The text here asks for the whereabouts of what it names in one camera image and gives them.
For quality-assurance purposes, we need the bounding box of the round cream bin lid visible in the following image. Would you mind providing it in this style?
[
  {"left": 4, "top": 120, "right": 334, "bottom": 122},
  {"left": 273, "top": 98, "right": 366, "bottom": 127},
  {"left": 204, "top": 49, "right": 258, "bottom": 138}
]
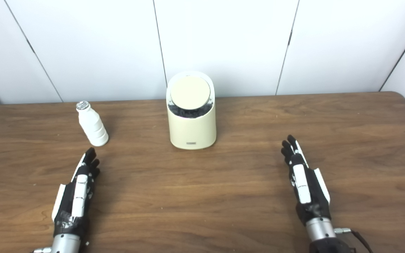
[{"left": 170, "top": 76, "right": 211, "bottom": 109}]

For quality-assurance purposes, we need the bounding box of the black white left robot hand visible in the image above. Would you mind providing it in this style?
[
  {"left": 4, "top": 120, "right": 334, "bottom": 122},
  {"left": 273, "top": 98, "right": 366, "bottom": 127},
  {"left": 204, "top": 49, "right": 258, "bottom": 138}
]
[{"left": 51, "top": 148, "right": 101, "bottom": 238}]

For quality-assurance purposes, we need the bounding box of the small white plastic bottle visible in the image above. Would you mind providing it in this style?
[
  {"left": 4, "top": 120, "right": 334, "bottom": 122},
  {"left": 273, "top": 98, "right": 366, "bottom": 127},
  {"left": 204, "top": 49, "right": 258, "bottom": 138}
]
[{"left": 76, "top": 101, "right": 109, "bottom": 147}]

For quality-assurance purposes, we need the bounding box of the cream-colored desktop trash bin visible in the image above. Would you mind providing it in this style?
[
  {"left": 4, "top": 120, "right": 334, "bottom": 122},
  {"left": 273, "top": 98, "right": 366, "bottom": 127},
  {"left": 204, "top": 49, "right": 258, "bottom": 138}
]
[{"left": 166, "top": 71, "right": 217, "bottom": 150}]

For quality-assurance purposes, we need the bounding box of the black bin liner bag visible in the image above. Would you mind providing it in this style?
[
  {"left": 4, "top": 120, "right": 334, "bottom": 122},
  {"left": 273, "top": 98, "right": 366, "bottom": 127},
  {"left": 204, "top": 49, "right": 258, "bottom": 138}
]
[{"left": 168, "top": 98, "right": 214, "bottom": 118}]

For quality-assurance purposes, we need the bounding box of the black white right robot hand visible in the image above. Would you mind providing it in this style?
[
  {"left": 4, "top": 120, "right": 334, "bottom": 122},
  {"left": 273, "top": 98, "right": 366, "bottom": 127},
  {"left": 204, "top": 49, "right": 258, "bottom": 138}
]
[{"left": 281, "top": 135, "right": 331, "bottom": 226}]

